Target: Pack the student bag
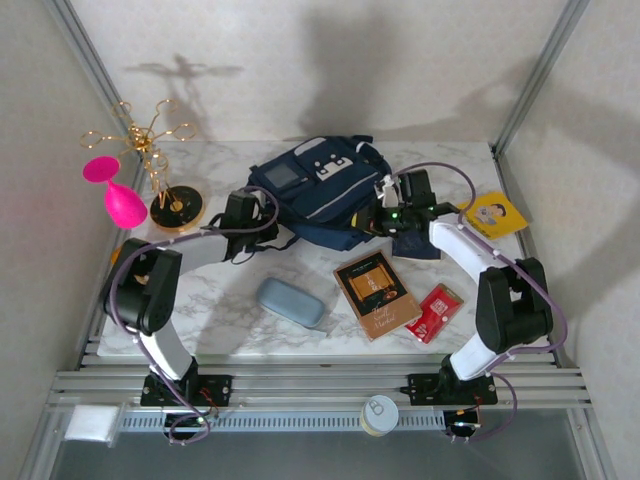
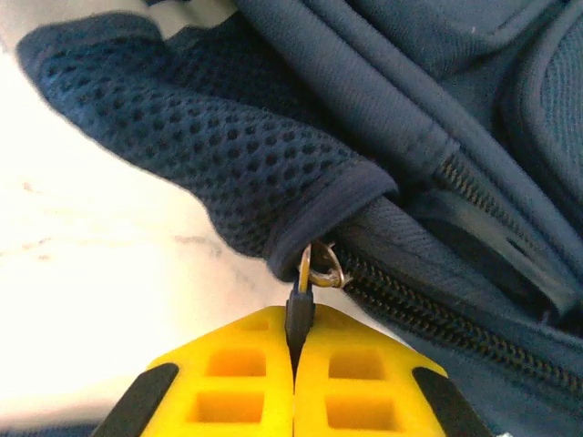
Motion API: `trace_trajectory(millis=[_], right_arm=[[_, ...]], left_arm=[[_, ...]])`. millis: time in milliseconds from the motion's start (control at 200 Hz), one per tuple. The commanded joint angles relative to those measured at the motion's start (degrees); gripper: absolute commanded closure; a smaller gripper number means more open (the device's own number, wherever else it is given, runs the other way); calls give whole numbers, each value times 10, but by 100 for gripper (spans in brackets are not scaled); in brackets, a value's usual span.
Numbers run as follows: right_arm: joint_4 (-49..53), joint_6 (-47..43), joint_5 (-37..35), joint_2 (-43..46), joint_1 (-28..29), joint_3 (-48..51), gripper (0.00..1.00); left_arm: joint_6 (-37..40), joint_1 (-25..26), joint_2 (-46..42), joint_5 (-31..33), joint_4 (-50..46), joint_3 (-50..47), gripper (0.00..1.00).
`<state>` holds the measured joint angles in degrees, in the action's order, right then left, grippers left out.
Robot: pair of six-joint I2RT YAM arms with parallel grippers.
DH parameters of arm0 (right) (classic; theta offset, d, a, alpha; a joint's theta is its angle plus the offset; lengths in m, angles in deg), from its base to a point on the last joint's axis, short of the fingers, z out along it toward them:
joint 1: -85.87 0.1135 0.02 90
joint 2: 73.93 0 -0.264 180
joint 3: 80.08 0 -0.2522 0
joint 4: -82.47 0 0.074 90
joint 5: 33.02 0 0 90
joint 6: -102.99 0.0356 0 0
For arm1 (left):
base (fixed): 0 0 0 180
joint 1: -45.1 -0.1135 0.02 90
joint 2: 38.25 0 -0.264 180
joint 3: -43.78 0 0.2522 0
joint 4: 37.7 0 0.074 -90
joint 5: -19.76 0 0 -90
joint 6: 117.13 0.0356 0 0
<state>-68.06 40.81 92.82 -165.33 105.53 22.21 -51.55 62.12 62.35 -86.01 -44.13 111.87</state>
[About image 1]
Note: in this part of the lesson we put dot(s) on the navy blue book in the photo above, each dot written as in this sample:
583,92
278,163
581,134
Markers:
415,248

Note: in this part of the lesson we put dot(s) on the navy blue backpack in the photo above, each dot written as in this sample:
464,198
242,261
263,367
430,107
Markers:
320,195

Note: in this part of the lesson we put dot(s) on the brown book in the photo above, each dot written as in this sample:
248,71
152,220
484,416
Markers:
375,295

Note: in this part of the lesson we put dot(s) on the yellow cartoon book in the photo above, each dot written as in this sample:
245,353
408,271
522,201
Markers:
500,215

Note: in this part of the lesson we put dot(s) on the red card packet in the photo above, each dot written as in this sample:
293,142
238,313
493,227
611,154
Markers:
432,315

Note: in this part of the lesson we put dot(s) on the light blue glasses case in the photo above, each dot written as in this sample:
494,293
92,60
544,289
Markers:
290,302

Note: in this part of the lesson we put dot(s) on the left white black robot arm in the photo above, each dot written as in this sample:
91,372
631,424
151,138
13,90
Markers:
145,295

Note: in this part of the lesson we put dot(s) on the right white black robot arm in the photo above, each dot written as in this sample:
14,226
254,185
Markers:
460,245

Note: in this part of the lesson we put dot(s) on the pink plastic goblet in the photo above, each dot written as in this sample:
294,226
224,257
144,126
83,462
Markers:
125,205

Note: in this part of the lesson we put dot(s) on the orange plastic dish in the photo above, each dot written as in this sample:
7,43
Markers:
115,254

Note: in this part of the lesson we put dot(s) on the tin can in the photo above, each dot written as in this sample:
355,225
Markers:
380,412

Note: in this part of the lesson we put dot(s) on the black controller board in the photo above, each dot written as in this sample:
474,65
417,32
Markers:
187,424
462,425

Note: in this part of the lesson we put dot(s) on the white foam block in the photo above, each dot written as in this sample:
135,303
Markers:
90,422

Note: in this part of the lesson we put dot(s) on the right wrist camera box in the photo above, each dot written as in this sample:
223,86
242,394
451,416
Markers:
387,192

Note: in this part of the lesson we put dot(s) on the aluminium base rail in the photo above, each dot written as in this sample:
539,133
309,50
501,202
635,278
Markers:
320,387

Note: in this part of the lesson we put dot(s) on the aluminium frame post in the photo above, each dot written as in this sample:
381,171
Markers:
549,50
78,37

